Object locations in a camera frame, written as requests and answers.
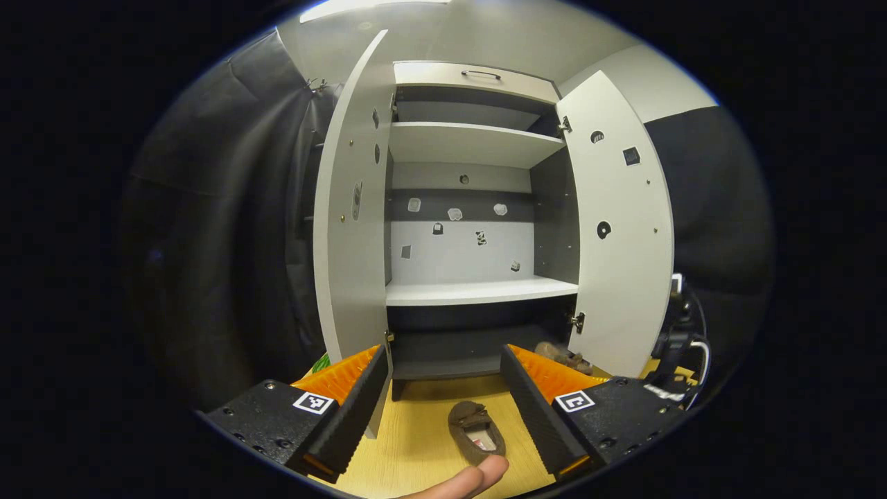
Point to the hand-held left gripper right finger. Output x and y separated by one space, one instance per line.
537 423

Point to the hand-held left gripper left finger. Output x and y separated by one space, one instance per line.
353 423

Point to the white cabinet door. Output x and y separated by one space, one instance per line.
350 277
624 291

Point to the brown fuzzy shoe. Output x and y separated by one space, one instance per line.
466 419
554 352

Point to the white shoe cabinet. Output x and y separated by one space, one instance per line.
471 142

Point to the green striped plush toy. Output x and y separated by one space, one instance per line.
321 363

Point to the black backdrop cloth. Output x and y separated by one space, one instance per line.
229 242

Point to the small metal clip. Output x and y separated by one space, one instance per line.
319 85

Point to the ceiling light panel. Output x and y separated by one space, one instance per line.
374 8

